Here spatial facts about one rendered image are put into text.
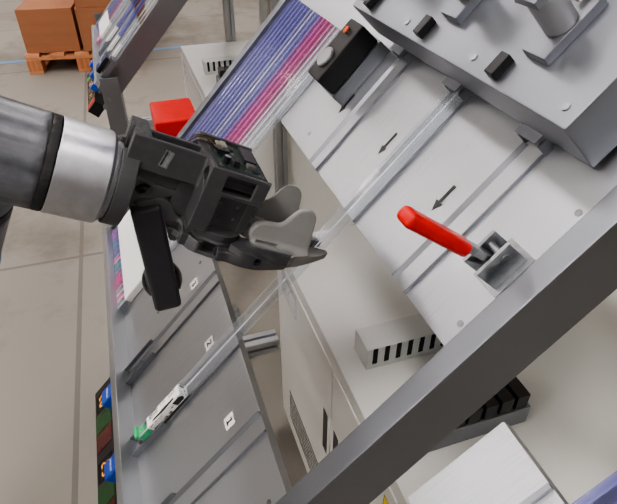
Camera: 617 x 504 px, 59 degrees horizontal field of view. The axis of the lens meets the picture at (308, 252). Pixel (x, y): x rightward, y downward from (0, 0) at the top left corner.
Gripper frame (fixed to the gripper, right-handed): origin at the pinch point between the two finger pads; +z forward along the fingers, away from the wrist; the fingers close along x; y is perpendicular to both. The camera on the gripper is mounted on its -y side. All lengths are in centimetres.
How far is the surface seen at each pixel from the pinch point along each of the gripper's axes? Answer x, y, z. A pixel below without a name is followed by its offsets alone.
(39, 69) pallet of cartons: 377, -116, -19
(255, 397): -8.0, -12.5, -2.4
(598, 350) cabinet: 2, -6, 61
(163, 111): 86, -19, 2
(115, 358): 13.8, -30.3, -9.4
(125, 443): 0.4, -30.4, -8.8
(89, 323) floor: 106, -104, 8
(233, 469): -12.5, -17.2, -3.7
